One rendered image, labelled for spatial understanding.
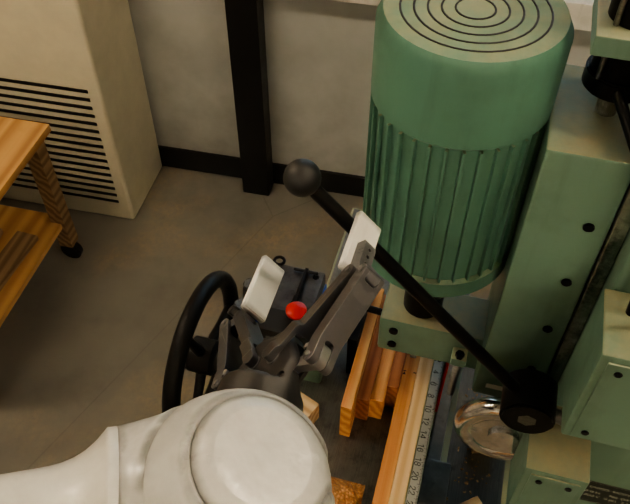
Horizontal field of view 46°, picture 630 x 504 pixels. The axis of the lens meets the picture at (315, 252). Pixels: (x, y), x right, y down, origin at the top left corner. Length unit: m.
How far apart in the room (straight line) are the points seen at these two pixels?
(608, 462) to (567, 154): 0.47
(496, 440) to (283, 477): 0.62
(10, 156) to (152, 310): 0.62
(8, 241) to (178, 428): 2.08
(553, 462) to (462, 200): 0.33
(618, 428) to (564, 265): 0.17
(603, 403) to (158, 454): 0.50
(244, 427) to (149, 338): 1.94
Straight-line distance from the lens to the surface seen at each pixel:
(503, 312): 0.87
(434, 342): 1.00
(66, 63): 2.28
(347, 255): 0.66
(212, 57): 2.44
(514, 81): 0.65
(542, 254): 0.79
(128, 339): 2.32
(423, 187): 0.72
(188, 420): 0.38
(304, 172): 0.66
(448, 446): 1.20
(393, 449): 1.03
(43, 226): 2.45
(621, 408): 0.78
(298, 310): 1.04
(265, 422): 0.38
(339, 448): 1.07
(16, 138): 2.22
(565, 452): 0.91
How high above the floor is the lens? 1.86
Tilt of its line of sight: 49 degrees down
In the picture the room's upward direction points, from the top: straight up
